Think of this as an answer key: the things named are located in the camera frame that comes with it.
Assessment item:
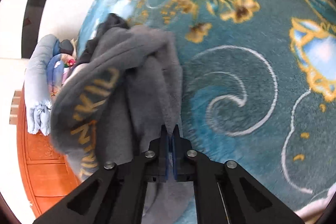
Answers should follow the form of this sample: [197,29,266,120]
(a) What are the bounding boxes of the orange wooden headboard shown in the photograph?
[15,90,80,217]

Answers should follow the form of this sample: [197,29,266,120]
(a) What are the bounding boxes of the folded floral quilt stack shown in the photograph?
[24,34,76,136]

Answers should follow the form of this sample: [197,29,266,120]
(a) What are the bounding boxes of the blue floral bed blanket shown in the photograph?
[79,0,335,222]

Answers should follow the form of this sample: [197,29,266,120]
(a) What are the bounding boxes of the grey sweatshirt with yellow letters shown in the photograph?
[50,13,197,224]

